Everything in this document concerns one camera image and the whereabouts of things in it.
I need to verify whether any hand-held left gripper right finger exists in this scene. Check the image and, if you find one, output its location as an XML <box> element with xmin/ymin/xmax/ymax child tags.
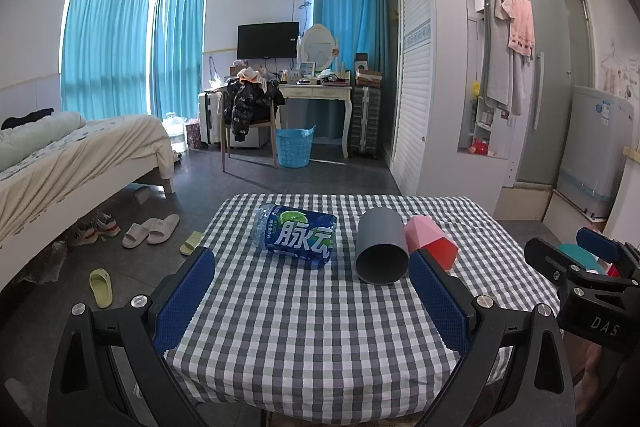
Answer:
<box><xmin>409</xmin><ymin>250</ymin><xmax>579</xmax><ymax>427</ymax></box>

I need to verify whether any grey towel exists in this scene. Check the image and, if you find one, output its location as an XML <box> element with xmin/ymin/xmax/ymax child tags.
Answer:
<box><xmin>482</xmin><ymin>0</ymin><xmax>527</xmax><ymax>116</ymax></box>

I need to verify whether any black jacket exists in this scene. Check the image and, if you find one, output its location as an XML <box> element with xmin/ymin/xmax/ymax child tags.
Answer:
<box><xmin>222</xmin><ymin>77</ymin><xmax>286</xmax><ymax>142</ymax></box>

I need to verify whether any white bed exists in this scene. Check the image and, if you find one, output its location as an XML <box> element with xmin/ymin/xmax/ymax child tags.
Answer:
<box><xmin>0</xmin><ymin>109</ymin><xmax>187</xmax><ymax>289</ymax></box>

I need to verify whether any pink faceted cup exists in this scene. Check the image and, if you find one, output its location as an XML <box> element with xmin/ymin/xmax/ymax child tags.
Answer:
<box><xmin>404</xmin><ymin>215</ymin><xmax>460</xmax><ymax>269</ymax></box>

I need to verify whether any wooden chair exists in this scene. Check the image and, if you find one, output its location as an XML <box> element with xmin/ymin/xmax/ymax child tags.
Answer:
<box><xmin>221</xmin><ymin>82</ymin><xmax>282</xmax><ymax>170</ymax></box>

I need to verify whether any blue label plastic bottle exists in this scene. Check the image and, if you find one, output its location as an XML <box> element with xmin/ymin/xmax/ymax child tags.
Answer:
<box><xmin>252</xmin><ymin>203</ymin><xmax>337</xmax><ymax>269</ymax></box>

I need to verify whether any beige blanket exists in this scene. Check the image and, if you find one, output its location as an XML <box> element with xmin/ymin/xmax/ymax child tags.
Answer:
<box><xmin>0</xmin><ymin>114</ymin><xmax>182</xmax><ymax>235</ymax></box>

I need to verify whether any teal curtain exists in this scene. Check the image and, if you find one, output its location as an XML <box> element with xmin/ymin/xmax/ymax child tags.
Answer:
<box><xmin>60</xmin><ymin>0</ymin><xmax>152</xmax><ymax>122</ymax></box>
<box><xmin>150</xmin><ymin>0</ymin><xmax>209</xmax><ymax>122</ymax></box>
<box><xmin>313</xmin><ymin>0</ymin><xmax>390</xmax><ymax>141</ymax></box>

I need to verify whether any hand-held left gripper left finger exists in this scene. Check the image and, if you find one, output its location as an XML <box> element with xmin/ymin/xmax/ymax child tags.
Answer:
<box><xmin>47</xmin><ymin>246</ymin><xmax>261</xmax><ymax>427</ymax></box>

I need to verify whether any clear plastic bag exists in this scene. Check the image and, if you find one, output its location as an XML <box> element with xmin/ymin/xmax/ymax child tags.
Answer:
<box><xmin>20</xmin><ymin>239</ymin><xmax>69</xmax><ymax>284</ymax></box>

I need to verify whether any cardboard box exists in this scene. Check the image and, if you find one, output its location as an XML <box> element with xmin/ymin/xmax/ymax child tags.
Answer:
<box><xmin>355</xmin><ymin>69</ymin><xmax>384</xmax><ymax>89</ymax></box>

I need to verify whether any grey checkered tablecloth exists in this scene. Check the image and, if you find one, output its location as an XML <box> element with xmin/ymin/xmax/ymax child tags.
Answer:
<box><xmin>165</xmin><ymin>193</ymin><xmax>567</xmax><ymax>402</ymax></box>

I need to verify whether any green slipper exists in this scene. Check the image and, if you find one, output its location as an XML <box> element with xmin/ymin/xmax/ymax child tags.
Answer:
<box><xmin>89</xmin><ymin>268</ymin><xmax>117</xmax><ymax>310</ymax></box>
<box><xmin>179</xmin><ymin>230</ymin><xmax>205</xmax><ymax>257</ymax></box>

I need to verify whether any white sneaker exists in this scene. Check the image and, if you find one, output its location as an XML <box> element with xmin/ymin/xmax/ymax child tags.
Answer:
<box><xmin>67</xmin><ymin>224</ymin><xmax>99</xmax><ymax>248</ymax></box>
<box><xmin>92</xmin><ymin>212</ymin><xmax>122</xmax><ymax>238</ymax></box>

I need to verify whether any blue plastic basket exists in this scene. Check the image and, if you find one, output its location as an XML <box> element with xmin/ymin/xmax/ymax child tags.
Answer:
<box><xmin>275</xmin><ymin>125</ymin><xmax>316</xmax><ymax>169</ymax></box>

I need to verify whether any person's right forearm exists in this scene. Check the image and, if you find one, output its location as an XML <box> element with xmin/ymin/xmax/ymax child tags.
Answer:
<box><xmin>574</xmin><ymin>341</ymin><xmax>618</xmax><ymax>390</ymax></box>

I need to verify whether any black cloth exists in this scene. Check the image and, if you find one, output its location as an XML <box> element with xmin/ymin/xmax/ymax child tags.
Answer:
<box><xmin>0</xmin><ymin>108</ymin><xmax>55</xmax><ymax>130</ymax></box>

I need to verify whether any cream dressing table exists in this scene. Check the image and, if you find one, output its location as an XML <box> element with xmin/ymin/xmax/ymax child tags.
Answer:
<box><xmin>277</xmin><ymin>82</ymin><xmax>354</xmax><ymax>160</ymax></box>

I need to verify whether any frosted glass door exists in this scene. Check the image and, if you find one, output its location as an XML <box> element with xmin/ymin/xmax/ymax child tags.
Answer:
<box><xmin>515</xmin><ymin>0</ymin><xmax>597</xmax><ymax>188</ymax></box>

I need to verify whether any white wardrobe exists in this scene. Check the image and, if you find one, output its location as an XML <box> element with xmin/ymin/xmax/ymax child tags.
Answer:
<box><xmin>386</xmin><ymin>0</ymin><xmax>522</xmax><ymax>218</ymax></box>

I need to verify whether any pink towel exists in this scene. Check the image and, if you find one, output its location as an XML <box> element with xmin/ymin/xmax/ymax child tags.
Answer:
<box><xmin>500</xmin><ymin>0</ymin><xmax>536</xmax><ymax>61</ymax></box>

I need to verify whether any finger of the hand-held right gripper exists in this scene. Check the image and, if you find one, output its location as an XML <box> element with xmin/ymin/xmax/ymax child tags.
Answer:
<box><xmin>523</xmin><ymin>237</ymin><xmax>592</xmax><ymax>296</ymax></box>
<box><xmin>575</xmin><ymin>226</ymin><xmax>640</xmax><ymax>284</ymax></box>

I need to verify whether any white suitcase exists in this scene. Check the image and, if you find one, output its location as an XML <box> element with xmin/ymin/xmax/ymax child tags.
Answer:
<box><xmin>198</xmin><ymin>89</ymin><xmax>227</xmax><ymax>147</ymax></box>

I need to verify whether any light green duvet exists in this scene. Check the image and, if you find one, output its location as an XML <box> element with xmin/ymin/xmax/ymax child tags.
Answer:
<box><xmin>0</xmin><ymin>112</ymin><xmax>87</xmax><ymax>171</ymax></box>

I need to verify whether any black television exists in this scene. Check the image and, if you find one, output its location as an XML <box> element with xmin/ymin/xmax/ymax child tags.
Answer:
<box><xmin>237</xmin><ymin>22</ymin><xmax>300</xmax><ymax>60</ymax></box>

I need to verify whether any oval white mirror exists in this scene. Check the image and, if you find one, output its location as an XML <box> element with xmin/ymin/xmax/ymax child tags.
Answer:
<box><xmin>298</xmin><ymin>23</ymin><xmax>337</xmax><ymax>74</ymax></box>

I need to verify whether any white slipper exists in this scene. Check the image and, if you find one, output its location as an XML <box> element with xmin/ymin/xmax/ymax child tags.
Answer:
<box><xmin>147</xmin><ymin>213</ymin><xmax>181</xmax><ymax>246</ymax></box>
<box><xmin>122</xmin><ymin>219</ymin><xmax>159</xmax><ymax>250</ymax></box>

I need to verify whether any grey cup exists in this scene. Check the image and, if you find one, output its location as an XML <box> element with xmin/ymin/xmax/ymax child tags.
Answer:
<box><xmin>355</xmin><ymin>207</ymin><xmax>411</xmax><ymax>284</ymax></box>

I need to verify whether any clear water jug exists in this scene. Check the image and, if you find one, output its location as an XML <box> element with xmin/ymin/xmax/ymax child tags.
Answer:
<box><xmin>162</xmin><ymin>111</ymin><xmax>187</xmax><ymax>153</ymax></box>

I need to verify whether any grey suitcase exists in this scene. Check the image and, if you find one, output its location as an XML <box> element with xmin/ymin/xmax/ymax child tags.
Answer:
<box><xmin>348</xmin><ymin>85</ymin><xmax>382</xmax><ymax>156</ymax></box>

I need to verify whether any teal round object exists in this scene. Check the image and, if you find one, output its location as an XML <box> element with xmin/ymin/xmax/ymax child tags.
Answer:
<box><xmin>556</xmin><ymin>243</ymin><xmax>609</xmax><ymax>276</ymax></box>

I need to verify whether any white washing machine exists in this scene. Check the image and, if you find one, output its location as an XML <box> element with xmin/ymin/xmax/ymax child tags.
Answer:
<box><xmin>556</xmin><ymin>84</ymin><xmax>637</xmax><ymax>221</ymax></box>

